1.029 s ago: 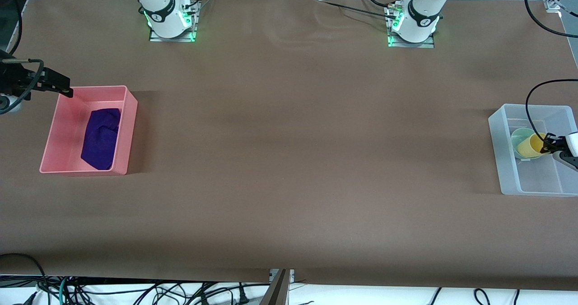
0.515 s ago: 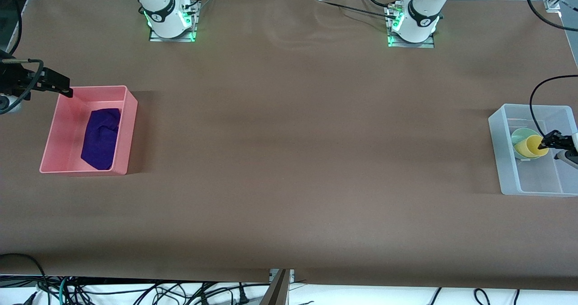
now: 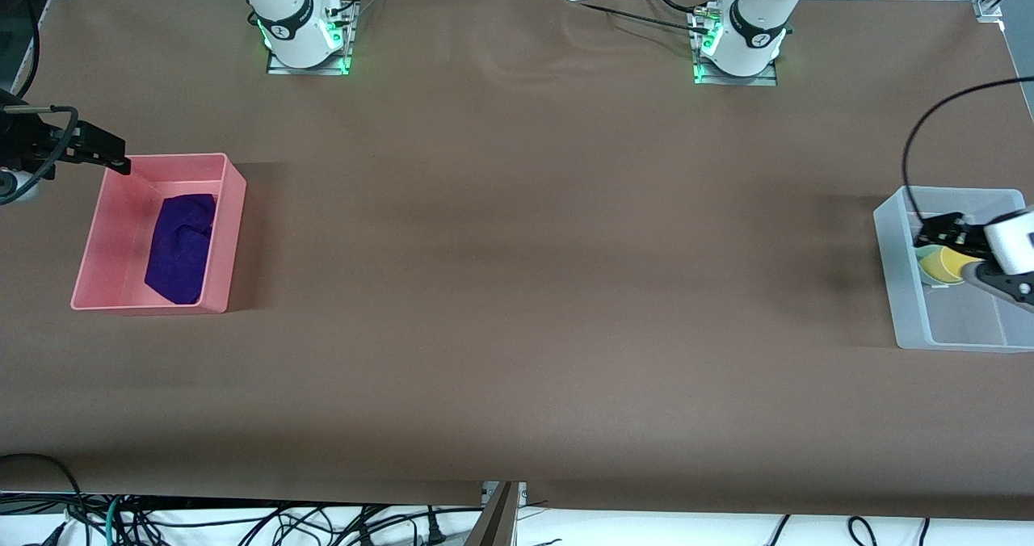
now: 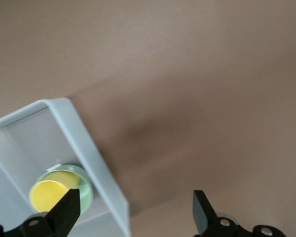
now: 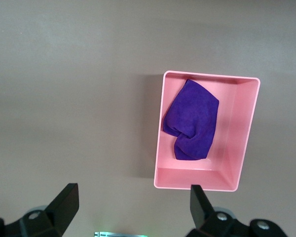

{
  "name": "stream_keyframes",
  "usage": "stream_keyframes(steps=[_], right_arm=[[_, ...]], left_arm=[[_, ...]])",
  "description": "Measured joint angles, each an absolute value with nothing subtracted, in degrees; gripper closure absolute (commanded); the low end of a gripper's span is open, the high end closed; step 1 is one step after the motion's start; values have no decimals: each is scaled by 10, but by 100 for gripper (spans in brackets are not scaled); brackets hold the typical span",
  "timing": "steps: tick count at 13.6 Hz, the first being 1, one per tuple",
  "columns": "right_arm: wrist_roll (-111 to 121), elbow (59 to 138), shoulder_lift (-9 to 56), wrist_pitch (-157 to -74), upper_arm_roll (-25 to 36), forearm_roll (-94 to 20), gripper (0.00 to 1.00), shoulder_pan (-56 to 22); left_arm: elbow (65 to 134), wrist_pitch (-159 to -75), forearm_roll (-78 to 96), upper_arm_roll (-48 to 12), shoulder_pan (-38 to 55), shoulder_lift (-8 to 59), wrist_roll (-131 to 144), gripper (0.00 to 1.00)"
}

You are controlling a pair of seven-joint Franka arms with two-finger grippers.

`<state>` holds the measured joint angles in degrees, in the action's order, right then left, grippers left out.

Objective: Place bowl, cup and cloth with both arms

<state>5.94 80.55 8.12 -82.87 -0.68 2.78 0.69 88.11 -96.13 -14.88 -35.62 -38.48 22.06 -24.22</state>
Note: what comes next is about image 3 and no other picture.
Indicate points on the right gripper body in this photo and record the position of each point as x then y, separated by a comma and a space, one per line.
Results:
23, 144

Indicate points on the yellow cup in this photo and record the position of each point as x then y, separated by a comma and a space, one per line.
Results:
945, 267

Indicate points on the green bowl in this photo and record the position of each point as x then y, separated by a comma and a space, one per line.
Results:
922, 262

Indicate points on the purple microfiber cloth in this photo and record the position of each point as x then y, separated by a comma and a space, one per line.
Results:
182, 247

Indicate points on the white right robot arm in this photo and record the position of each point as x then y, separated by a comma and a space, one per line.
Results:
283, 21

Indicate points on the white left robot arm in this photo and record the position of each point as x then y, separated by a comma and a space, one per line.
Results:
755, 21

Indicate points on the clear plastic storage box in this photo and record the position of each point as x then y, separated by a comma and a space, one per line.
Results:
961, 320

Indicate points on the pink plastic storage box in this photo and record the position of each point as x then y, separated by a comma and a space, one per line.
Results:
113, 231

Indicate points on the brown table cover sheet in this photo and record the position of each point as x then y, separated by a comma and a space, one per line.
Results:
517, 207

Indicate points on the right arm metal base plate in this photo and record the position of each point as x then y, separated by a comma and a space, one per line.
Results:
279, 66

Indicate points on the aluminium frame profile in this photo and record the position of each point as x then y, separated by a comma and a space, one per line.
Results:
989, 6

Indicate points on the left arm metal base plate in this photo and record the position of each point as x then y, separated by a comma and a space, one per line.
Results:
735, 81

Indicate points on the brown wooden post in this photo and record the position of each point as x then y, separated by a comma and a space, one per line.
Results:
497, 522

